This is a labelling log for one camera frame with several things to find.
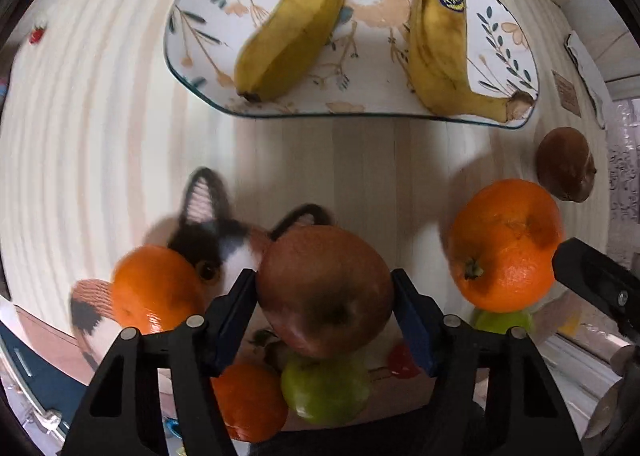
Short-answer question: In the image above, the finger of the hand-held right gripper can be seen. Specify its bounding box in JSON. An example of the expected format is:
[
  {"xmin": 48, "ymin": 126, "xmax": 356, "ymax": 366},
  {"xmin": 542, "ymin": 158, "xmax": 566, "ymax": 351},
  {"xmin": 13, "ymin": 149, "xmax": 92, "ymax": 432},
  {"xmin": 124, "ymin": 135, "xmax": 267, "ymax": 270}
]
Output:
[{"xmin": 552, "ymin": 237, "xmax": 640, "ymax": 337}]

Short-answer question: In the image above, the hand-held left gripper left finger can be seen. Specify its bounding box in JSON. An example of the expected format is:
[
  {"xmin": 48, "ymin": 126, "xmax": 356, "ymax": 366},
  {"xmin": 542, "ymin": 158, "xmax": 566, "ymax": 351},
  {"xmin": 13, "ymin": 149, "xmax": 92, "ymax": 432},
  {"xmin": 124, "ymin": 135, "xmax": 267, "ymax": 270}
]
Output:
[{"xmin": 62, "ymin": 268, "xmax": 258, "ymax": 456}]

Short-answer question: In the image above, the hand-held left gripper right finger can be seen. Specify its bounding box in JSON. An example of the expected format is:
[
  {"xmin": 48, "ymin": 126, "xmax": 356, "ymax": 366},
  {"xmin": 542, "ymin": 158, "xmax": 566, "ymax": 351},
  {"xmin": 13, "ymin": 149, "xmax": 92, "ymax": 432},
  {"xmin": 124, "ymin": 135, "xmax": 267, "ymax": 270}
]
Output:
[{"xmin": 391, "ymin": 268, "xmax": 583, "ymax": 456}]

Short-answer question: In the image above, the small red fruit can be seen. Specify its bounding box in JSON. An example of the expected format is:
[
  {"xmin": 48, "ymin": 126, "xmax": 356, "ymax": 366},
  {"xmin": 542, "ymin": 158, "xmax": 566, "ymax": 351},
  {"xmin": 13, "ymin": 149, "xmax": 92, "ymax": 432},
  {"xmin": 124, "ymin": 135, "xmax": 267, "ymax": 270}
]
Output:
[{"xmin": 387, "ymin": 343, "xmax": 423, "ymax": 379}]

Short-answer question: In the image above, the small mandarin orange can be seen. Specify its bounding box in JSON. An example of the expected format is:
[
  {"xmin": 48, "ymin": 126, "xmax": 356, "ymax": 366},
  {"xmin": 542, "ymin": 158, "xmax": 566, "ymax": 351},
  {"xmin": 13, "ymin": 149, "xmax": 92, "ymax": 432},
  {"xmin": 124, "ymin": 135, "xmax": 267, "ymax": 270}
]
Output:
[
  {"xmin": 111, "ymin": 245, "xmax": 207, "ymax": 335},
  {"xmin": 212, "ymin": 362, "xmax": 289, "ymax": 443}
]

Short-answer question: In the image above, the red apple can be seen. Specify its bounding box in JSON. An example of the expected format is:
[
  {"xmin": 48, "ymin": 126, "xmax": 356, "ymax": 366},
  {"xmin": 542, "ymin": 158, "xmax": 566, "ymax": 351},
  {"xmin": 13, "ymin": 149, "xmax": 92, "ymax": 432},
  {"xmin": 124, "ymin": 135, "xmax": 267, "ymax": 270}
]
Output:
[{"xmin": 256, "ymin": 226, "xmax": 395, "ymax": 359}]

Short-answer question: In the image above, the green apple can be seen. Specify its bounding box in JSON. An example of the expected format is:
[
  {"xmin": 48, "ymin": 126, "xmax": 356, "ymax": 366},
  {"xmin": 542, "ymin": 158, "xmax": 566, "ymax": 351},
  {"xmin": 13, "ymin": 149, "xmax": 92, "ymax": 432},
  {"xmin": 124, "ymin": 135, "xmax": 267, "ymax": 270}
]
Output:
[
  {"xmin": 470, "ymin": 306, "xmax": 535, "ymax": 335},
  {"xmin": 280, "ymin": 351, "xmax": 372, "ymax": 426}
]

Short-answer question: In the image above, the large orange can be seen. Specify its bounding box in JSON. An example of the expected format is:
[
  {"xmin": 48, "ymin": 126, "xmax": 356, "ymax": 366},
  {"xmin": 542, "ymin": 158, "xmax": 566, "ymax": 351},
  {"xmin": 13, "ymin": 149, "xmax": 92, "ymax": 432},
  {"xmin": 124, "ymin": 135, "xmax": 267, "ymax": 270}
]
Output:
[{"xmin": 446, "ymin": 179, "xmax": 565, "ymax": 313}]

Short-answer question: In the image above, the brown pear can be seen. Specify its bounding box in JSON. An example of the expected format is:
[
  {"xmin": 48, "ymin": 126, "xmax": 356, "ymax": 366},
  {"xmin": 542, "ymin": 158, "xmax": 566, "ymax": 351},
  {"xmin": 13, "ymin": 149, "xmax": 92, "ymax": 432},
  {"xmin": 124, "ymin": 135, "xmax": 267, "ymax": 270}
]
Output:
[{"xmin": 536, "ymin": 127, "xmax": 597, "ymax": 203}]

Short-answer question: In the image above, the floral ceramic plate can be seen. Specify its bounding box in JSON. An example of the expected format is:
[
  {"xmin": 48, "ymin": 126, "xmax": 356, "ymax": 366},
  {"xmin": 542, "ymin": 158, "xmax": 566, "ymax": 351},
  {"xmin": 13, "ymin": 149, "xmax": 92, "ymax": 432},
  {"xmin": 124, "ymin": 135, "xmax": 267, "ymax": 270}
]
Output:
[{"xmin": 163, "ymin": 0, "xmax": 540, "ymax": 129}]

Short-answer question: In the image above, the cat-shaped mat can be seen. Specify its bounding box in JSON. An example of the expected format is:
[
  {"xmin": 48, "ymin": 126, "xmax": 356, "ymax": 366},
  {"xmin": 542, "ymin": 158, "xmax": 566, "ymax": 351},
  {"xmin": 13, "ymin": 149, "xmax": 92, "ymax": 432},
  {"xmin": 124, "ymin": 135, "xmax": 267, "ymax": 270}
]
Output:
[{"xmin": 70, "ymin": 167, "xmax": 336, "ymax": 387}]

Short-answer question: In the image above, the brown rectangular label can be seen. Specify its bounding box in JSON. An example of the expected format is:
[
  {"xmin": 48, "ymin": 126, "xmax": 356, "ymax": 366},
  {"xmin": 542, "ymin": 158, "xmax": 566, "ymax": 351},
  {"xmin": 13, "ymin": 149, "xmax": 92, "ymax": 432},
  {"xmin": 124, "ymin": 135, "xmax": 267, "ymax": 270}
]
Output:
[{"xmin": 551, "ymin": 70, "xmax": 581, "ymax": 117}]

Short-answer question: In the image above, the white folded paper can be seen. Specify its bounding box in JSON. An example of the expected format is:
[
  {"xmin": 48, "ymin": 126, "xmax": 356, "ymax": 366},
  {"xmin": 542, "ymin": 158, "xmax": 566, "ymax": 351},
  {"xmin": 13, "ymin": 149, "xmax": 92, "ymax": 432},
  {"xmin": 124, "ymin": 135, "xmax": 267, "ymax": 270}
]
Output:
[{"xmin": 565, "ymin": 32, "xmax": 613, "ymax": 129}]

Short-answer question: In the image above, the striped tablecloth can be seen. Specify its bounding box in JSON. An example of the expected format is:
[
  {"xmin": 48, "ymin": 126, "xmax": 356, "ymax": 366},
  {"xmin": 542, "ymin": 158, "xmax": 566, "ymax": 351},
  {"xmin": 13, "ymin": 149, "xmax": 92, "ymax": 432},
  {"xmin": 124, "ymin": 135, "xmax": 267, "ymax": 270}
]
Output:
[{"xmin": 0, "ymin": 0, "xmax": 621, "ymax": 437}]

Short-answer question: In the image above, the dark blue panel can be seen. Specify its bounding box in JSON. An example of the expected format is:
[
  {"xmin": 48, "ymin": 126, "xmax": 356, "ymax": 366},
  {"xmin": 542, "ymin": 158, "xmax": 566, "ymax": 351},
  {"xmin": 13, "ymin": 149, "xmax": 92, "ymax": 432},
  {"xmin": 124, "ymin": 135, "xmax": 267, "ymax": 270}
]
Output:
[{"xmin": 0, "ymin": 321, "xmax": 91, "ymax": 437}]

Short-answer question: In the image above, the yellow banana with blue sticker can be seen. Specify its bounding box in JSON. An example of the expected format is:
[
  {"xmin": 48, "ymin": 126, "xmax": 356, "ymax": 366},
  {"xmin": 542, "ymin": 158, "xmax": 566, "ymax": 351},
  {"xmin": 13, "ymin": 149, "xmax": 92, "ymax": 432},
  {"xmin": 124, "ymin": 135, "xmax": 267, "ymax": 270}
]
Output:
[{"xmin": 409, "ymin": 0, "xmax": 536, "ymax": 124}]

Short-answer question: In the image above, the plain yellow banana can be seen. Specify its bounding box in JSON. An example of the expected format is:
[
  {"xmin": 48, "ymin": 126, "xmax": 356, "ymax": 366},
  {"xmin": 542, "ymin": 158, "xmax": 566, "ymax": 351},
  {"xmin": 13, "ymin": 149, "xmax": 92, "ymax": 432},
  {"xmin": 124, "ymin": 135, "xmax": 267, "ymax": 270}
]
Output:
[{"xmin": 235, "ymin": 0, "xmax": 347, "ymax": 103}]

